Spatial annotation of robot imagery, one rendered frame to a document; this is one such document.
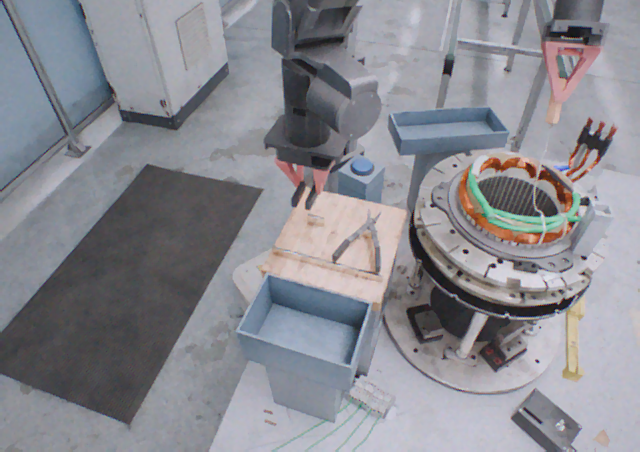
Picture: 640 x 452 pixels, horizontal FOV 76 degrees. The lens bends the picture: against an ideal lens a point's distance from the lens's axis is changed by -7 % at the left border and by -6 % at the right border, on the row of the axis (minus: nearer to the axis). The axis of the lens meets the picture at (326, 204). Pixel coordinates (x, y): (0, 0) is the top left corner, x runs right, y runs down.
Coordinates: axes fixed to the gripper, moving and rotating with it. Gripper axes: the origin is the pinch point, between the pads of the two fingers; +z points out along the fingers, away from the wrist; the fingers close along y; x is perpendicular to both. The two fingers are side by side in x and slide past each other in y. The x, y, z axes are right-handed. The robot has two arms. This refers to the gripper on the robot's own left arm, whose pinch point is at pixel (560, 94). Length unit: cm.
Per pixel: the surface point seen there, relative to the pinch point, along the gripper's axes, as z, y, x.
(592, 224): 17.4, -0.3, -8.2
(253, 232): 88, 103, 109
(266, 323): 38, -15, 36
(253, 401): 59, -13, 41
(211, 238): 90, 91, 125
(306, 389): 48, -16, 29
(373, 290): 29.5, -11.4, 20.6
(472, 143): 15.2, 32.3, 11.5
